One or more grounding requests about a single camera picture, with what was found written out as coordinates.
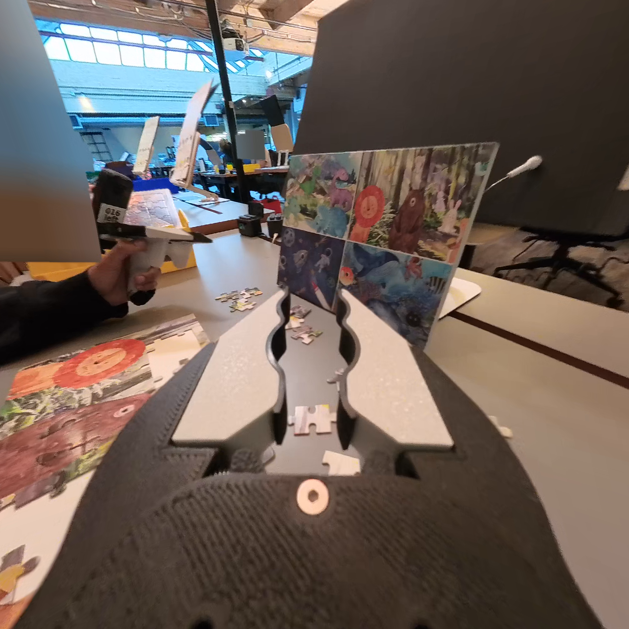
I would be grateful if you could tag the illustrated puzzle box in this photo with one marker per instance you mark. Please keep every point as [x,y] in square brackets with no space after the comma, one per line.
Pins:
[383,221]

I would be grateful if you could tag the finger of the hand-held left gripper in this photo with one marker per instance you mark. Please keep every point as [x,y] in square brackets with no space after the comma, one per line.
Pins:
[172,250]
[172,233]

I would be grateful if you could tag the jigsaw puzzle board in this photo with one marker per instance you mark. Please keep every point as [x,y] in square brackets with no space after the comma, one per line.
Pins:
[98,363]

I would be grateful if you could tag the black battery charger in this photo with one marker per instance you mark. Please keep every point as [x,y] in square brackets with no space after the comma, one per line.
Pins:
[250,226]

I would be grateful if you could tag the person's left forearm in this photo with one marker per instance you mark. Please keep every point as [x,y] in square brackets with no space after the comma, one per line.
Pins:
[44,314]

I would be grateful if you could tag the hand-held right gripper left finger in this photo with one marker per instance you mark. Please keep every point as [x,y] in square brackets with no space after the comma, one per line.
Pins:
[226,393]

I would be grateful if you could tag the scattered loose puzzle pieces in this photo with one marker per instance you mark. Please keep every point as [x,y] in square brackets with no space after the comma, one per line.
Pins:
[304,333]

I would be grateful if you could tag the person's left hand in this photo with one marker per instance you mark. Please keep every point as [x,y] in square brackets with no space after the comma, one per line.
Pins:
[113,275]

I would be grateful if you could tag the white striped puzzle piece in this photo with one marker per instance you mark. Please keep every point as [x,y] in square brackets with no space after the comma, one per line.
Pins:
[312,420]

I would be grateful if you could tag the white display board stand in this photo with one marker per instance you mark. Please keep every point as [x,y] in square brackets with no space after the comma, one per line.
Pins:
[191,137]

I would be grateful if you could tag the black office chair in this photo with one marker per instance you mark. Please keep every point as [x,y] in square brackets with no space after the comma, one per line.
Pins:
[560,265]

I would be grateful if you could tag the black partition panel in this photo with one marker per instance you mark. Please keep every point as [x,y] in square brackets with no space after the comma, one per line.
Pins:
[442,73]

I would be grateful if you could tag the white stand base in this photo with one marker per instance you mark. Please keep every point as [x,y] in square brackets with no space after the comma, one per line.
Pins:
[462,295]

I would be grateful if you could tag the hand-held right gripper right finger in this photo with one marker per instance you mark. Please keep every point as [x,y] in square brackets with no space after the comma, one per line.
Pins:
[398,398]

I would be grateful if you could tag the yellow cardboard box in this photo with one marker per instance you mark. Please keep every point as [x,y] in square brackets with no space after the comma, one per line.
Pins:
[59,269]

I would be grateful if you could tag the black support pole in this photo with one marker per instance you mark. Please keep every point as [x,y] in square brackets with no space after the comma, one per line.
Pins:
[223,98]

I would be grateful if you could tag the green yellow puzzle piece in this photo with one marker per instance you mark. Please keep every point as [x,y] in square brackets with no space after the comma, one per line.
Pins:
[228,296]

